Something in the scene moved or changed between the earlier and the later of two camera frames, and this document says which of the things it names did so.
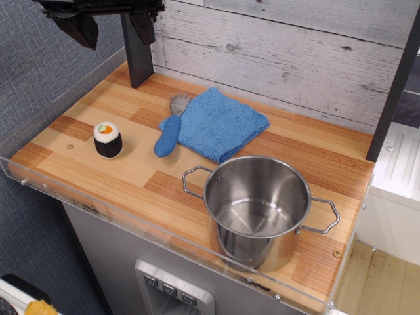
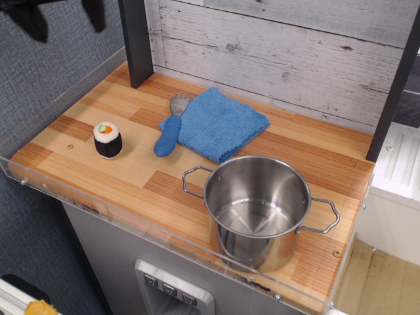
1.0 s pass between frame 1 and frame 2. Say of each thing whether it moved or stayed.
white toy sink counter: stayed
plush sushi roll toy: stayed
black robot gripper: moved
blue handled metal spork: stayed
